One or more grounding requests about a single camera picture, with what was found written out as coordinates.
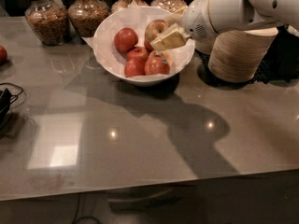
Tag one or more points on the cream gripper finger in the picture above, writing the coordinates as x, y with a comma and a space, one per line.
172, 38
176, 17

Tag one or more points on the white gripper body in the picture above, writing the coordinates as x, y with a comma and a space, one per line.
196, 20

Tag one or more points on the yellow-red top apple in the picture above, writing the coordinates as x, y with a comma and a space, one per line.
154, 28

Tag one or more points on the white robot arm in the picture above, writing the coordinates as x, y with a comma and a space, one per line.
244, 15

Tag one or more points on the paper bowl stack back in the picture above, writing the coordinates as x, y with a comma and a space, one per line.
205, 46

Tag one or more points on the paper bowl stack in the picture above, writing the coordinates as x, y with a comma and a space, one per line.
205, 46
236, 55

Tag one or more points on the red apple with sticker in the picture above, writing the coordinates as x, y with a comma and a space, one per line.
157, 63

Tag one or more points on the white ceramic bowl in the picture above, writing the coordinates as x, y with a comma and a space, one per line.
106, 44

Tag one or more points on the small red middle apple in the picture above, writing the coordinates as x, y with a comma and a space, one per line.
137, 52

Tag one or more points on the white paper bowl liner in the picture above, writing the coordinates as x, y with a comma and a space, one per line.
107, 52

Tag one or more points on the red apple front left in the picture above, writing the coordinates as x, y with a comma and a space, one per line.
134, 67

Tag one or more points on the paper bowl stack front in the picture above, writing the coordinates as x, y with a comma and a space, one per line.
236, 55

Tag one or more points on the red apple at left edge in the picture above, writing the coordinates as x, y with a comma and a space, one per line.
3, 55

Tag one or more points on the black mat under stacks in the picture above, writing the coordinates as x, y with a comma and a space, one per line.
281, 62

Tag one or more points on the glass cereal jar far left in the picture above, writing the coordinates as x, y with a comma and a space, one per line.
49, 21

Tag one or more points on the black device with cable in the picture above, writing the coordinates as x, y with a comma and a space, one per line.
9, 94

